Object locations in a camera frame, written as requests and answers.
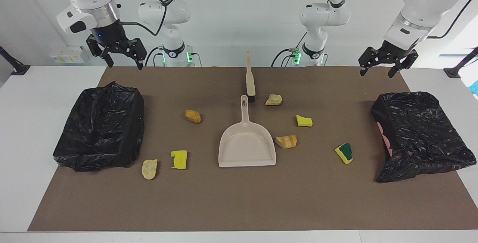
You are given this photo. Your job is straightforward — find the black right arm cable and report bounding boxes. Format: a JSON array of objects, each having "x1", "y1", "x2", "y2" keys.
[{"x1": 112, "y1": 0, "x2": 167, "y2": 37}]

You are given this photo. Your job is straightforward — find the black bag lined bin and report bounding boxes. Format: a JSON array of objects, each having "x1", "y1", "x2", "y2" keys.
[{"x1": 53, "y1": 81, "x2": 145, "y2": 172}]

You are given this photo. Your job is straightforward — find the pink scalloped bin box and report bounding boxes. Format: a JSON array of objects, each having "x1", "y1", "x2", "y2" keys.
[{"x1": 376, "y1": 121, "x2": 393, "y2": 158}]

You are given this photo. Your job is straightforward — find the large yellow sponge piece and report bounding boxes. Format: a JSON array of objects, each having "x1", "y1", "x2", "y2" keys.
[{"x1": 170, "y1": 150, "x2": 188, "y2": 170}]

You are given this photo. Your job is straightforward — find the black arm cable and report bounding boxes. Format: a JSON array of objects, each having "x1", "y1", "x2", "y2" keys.
[
  {"x1": 112, "y1": 0, "x2": 167, "y2": 37},
  {"x1": 345, "y1": 0, "x2": 478, "y2": 39}
]

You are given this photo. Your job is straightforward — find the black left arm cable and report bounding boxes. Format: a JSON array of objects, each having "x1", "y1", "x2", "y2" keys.
[{"x1": 345, "y1": 0, "x2": 478, "y2": 39}]

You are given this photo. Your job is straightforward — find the brown bread roll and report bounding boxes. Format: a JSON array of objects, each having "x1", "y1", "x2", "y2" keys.
[{"x1": 184, "y1": 109, "x2": 202, "y2": 124}]

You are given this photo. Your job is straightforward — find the black bag over pink bin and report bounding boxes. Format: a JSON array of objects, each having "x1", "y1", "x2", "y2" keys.
[{"x1": 370, "y1": 91, "x2": 477, "y2": 183}]

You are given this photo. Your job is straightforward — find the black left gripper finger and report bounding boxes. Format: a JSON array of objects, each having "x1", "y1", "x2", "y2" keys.
[
  {"x1": 358, "y1": 47, "x2": 384, "y2": 77},
  {"x1": 387, "y1": 50, "x2": 419, "y2": 79}
]

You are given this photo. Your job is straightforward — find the black base cable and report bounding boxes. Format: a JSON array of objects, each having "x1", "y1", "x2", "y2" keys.
[
  {"x1": 271, "y1": 48, "x2": 299, "y2": 67},
  {"x1": 145, "y1": 46, "x2": 165, "y2": 67}
]

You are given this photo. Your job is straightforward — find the green yellow sponge piece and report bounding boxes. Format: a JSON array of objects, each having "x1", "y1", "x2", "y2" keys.
[{"x1": 335, "y1": 143, "x2": 354, "y2": 165}]

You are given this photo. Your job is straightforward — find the white cardboard box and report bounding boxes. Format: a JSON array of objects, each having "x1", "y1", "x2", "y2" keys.
[{"x1": 49, "y1": 46, "x2": 86, "y2": 64}]

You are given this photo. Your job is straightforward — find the brown table mat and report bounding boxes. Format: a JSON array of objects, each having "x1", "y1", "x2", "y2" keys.
[{"x1": 28, "y1": 66, "x2": 478, "y2": 232}]

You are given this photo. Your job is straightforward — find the striped croissant piece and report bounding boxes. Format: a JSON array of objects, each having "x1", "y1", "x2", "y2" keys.
[{"x1": 275, "y1": 135, "x2": 298, "y2": 150}]

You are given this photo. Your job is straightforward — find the pale bread piece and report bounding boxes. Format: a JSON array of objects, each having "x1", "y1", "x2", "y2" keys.
[{"x1": 142, "y1": 159, "x2": 158, "y2": 180}]

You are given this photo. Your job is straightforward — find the black clamp stand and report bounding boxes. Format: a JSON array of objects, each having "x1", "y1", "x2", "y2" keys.
[
  {"x1": 443, "y1": 47, "x2": 478, "y2": 78},
  {"x1": 0, "y1": 45, "x2": 30, "y2": 75}
]

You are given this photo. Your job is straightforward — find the beige plastic dustpan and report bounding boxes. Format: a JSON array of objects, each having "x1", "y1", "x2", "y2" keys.
[{"x1": 218, "y1": 94, "x2": 277, "y2": 168}]

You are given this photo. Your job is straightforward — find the beige hand brush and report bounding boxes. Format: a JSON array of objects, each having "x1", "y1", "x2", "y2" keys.
[{"x1": 245, "y1": 52, "x2": 256, "y2": 103}]

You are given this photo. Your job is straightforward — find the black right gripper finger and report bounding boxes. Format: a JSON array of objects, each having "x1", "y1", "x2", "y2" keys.
[
  {"x1": 125, "y1": 37, "x2": 148, "y2": 70},
  {"x1": 86, "y1": 35, "x2": 115, "y2": 68}
]

